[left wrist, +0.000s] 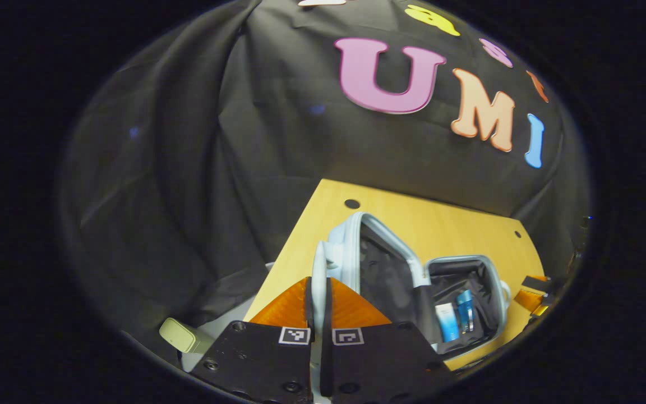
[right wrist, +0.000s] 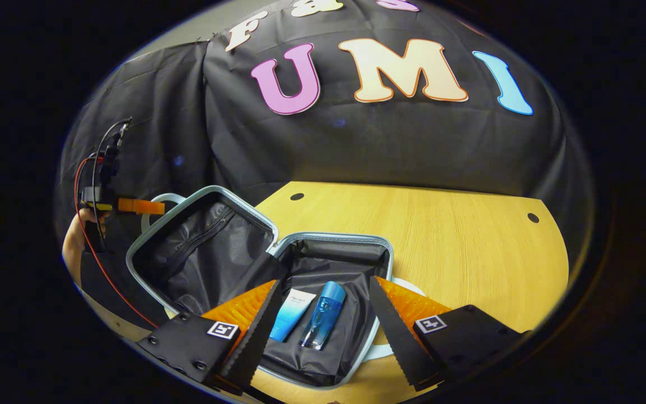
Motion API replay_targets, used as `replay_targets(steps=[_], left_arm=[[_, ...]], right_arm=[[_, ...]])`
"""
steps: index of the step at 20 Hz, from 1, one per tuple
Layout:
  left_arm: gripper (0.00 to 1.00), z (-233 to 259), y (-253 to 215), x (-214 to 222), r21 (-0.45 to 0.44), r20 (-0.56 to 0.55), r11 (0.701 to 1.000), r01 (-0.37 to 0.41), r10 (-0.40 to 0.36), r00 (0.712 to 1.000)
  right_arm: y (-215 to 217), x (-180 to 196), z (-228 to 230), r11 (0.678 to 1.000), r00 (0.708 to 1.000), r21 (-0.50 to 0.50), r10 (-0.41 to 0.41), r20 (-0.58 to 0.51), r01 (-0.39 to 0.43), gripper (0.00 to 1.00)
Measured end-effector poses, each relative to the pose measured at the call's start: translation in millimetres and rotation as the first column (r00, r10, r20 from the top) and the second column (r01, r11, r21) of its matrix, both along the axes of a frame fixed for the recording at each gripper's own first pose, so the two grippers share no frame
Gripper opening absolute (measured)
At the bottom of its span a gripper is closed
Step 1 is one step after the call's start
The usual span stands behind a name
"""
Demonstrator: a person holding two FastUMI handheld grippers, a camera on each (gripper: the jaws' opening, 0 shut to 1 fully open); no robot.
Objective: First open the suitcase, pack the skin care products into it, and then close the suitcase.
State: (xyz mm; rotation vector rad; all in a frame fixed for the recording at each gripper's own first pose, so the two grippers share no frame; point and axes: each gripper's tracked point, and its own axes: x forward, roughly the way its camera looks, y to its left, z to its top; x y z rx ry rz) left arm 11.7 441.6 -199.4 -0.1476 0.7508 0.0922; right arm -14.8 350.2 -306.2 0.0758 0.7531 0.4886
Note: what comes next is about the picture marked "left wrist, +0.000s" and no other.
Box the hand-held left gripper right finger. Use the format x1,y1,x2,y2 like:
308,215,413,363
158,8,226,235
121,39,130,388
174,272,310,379
319,276,458,404

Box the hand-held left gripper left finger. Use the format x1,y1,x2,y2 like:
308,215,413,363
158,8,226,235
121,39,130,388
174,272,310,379
193,276,315,404

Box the blue squeeze tube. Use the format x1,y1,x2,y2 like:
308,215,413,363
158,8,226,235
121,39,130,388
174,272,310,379
455,289,476,333

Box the light blue small suitcase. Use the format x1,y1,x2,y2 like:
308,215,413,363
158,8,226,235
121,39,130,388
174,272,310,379
310,211,512,404

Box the white squeeze tube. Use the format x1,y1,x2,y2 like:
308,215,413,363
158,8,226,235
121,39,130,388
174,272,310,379
434,302,462,343

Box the pale cream rounded block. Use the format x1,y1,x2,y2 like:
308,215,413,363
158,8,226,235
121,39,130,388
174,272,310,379
159,317,200,354

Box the black backdrop cloth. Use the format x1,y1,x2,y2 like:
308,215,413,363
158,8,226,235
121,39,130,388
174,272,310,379
57,0,593,360

